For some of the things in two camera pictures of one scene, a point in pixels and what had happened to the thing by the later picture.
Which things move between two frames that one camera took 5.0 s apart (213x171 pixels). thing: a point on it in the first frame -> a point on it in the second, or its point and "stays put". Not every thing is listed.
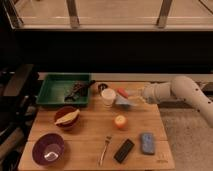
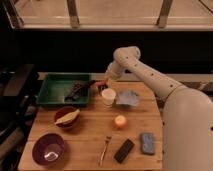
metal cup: [101, 87] stays put
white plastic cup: [108, 95] stays put
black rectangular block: [126, 147] stays put
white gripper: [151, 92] -> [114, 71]
